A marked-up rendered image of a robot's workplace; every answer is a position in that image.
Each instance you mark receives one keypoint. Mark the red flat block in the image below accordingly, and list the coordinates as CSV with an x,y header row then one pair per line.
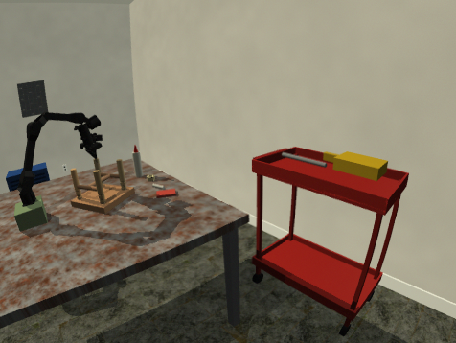
x,y
165,193

